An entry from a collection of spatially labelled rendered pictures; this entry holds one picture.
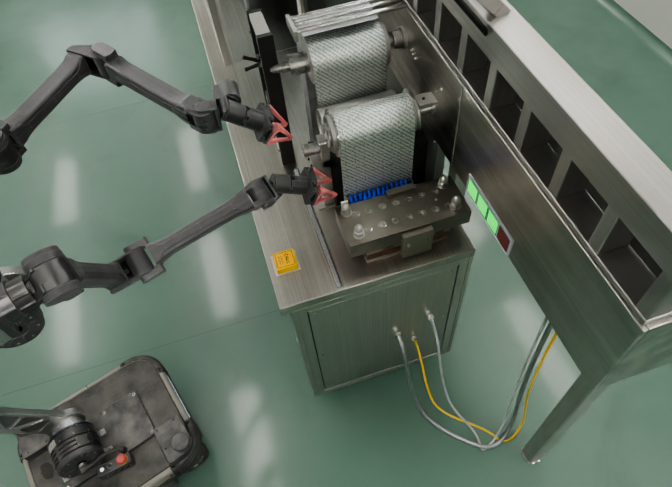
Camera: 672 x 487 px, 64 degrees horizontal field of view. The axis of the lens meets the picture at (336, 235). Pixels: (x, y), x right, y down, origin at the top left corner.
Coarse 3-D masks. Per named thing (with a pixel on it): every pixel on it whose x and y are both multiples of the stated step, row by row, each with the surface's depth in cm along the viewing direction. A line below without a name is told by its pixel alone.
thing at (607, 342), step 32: (352, 0) 217; (416, 32) 161; (416, 64) 169; (448, 64) 146; (448, 96) 152; (448, 128) 158; (480, 128) 138; (448, 160) 166; (480, 160) 143; (512, 160) 126; (512, 192) 131; (544, 192) 118; (512, 224) 136; (544, 224) 121; (512, 256) 141; (544, 256) 125; (576, 256) 112; (544, 288) 129; (576, 288) 115; (608, 288) 104; (576, 320) 119; (608, 320) 107; (576, 352) 123; (608, 352) 110; (640, 352) 108; (608, 384) 121
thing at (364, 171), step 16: (400, 144) 164; (352, 160) 163; (368, 160) 165; (384, 160) 167; (400, 160) 170; (352, 176) 169; (368, 176) 171; (384, 176) 173; (400, 176) 176; (352, 192) 175
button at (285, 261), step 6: (282, 252) 176; (288, 252) 176; (276, 258) 175; (282, 258) 175; (288, 258) 175; (294, 258) 174; (276, 264) 174; (282, 264) 173; (288, 264) 173; (294, 264) 173; (282, 270) 173; (288, 270) 174
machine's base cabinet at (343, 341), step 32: (384, 288) 177; (416, 288) 184; (448, 288) 191; (320, 320) 181; (352, 320) 188; (384, 320) 196; (416, 320) 204; (448, 320) 212; (320, 352) 200; (352, 352) 209; (384, 352) 218; (416, 352) 228; (320, 384) 223
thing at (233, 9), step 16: (224, 0) 220; (240, 0) 222; (256, 0) 224; (272, 0) 226; (288, 0) 228; (320, 0) 233; (336, 0) 235; (224, 16) 225; (240, 16) 227; (272, 16) 232; (240, 32) 233; (272, 32) 238; (288, 32) 240; (240, 48) 239; (288, 48) 246
